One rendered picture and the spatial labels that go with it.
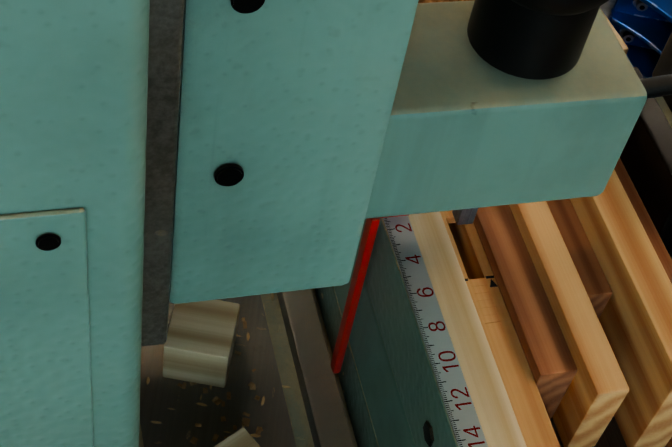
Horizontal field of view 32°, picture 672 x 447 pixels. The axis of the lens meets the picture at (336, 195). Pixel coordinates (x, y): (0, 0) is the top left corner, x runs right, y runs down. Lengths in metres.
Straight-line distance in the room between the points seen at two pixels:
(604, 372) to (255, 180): 0.21
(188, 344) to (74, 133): 0.35
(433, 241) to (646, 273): 0.11
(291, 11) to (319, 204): 0.10
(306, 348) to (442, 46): 0.26
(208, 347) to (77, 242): 0.31
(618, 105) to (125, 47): 0.26
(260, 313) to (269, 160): 0.32
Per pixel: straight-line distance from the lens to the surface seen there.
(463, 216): 0.61
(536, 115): 0.52
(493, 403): 0.56
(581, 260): 0.62
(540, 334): 0.59
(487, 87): 0.51
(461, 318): 0.58
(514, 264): 0.61
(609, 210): 0.62
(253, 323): 0.74
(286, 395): 0.72
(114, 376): 0.46
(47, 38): 0.33
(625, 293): 0.60
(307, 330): 0.72
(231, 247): 0.47
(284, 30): 0.39
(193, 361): 0.70
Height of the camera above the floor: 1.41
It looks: 49 degrees down
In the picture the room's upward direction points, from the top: 12 degrees clockwise
